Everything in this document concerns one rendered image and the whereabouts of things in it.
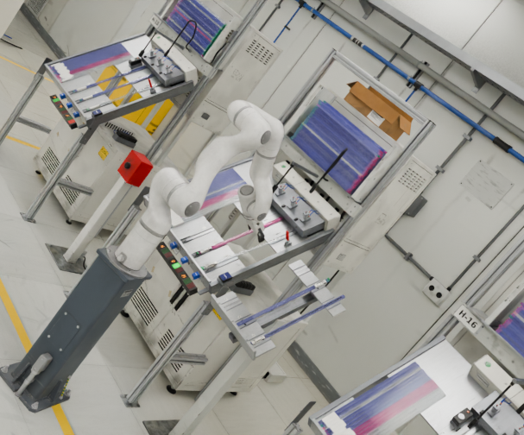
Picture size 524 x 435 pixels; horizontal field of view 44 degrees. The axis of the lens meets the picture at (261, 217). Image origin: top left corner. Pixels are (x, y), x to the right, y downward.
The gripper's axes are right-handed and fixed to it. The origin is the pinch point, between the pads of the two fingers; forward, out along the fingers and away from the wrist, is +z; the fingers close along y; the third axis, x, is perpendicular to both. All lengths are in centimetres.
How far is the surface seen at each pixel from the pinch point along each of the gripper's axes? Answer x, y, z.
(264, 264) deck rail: 3.3, -10.4, 10.6
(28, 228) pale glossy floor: 97, 116, 45
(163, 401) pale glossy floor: 75, -17, 66
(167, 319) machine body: 54, 19, 56
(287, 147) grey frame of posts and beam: -45, 46, 8
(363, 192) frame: -55, -9, 0
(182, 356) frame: 57, -17, 36
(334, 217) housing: -39.8, -5.5, 12.0
